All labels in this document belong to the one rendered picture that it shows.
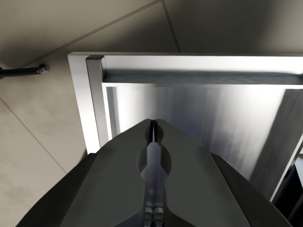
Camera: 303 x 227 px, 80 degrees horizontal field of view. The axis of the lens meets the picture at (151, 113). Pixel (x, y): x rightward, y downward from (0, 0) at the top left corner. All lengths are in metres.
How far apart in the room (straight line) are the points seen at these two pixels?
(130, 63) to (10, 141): 1.58
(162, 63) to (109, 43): 0.92
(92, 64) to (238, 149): 0.25
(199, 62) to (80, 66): 0.15
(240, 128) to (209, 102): 0.07
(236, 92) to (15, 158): 1.76
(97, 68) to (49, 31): 1.04
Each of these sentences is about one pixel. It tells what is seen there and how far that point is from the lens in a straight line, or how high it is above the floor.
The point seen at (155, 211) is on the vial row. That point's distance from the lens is 0.41.
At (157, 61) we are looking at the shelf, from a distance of 0.24.
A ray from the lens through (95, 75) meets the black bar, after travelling 0.23.
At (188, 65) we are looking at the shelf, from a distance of 0.25.
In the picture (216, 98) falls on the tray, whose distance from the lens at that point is 0.27.
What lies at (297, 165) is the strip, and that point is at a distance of 0.38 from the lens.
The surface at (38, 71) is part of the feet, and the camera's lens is 1.26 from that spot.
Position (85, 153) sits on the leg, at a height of 0.44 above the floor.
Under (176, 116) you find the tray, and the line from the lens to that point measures 0.27.
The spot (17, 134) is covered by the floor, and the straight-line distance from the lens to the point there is 1.69.
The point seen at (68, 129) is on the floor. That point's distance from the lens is 1.47.
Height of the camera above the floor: 1.11
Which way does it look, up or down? 62 degrees down
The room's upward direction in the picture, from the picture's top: 179 degrees counter-clockwise
